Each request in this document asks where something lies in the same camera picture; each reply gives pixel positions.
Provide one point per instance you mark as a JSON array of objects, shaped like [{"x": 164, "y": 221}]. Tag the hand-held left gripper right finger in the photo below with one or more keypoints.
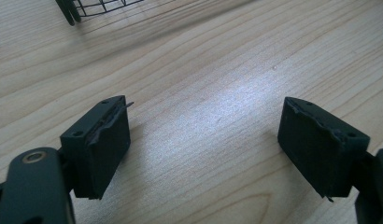
[{"x": 317, "y": 149}]

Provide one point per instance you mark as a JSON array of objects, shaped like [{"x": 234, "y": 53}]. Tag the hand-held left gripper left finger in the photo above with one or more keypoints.
[{"x": 102, "y": 155}]

